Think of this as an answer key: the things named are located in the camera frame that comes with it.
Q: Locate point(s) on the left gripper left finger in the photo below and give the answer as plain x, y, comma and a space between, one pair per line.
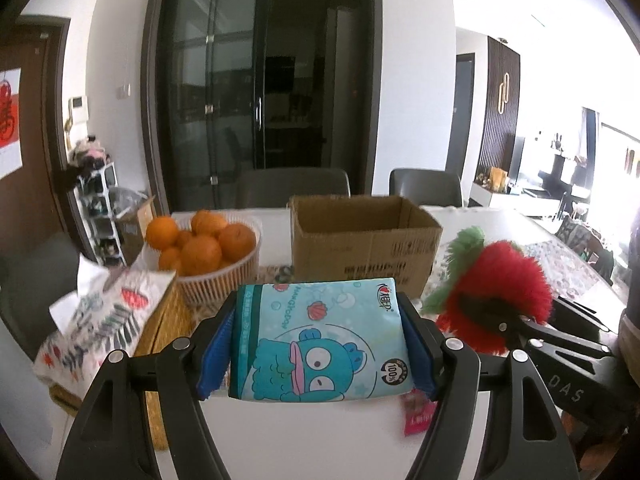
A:
111, 437

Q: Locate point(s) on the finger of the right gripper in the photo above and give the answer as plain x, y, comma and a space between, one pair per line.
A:
495, 317

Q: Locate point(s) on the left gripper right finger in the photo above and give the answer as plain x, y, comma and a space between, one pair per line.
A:
524, 437

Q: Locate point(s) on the red fluffy strawberry plush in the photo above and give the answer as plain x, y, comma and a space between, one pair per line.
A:
479, 270

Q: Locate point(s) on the large red snack packet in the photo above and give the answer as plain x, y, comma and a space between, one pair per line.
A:
419, 412

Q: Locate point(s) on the blue cartoon tissue pack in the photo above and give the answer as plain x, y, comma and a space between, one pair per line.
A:
318, 342

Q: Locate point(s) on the floral fabric tissue cover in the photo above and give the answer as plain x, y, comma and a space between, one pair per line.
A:
107, 311

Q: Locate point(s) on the dark chair right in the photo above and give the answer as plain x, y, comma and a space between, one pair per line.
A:
426, 187

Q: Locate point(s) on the dark chair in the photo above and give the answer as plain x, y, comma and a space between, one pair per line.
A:
426, 187
273, 188

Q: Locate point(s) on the white wicker fruit basket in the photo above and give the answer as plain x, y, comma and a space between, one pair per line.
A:
207, 289

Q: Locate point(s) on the orange fruit front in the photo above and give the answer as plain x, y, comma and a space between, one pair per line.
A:
201, 255

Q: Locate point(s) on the orange fruit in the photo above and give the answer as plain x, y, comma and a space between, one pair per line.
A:
206, 222
162, 233
236, 241
201, 255

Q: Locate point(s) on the brown cardboard box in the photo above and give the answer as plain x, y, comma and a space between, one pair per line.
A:
349, 238

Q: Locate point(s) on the orange fruit left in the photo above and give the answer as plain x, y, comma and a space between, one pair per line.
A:
162, 233

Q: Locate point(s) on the orange fruit right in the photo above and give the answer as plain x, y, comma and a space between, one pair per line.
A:
236, 241

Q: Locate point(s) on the orange fruit back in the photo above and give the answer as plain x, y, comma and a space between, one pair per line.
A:
206, 222

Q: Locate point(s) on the white shoe rack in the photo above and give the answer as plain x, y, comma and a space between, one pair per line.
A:
93, 196

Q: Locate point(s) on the brown entrance door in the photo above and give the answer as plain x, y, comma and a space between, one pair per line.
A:
37, 200

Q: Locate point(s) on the dark chair left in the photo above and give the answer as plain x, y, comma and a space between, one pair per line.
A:
273, 188

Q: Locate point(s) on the red fu character poster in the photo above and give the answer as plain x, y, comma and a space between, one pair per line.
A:
10, 142

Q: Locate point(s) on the black glass sliding door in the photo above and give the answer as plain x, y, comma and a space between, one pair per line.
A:
231, 87

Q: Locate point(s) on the wall intercom panel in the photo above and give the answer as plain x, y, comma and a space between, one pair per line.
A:
78, 109

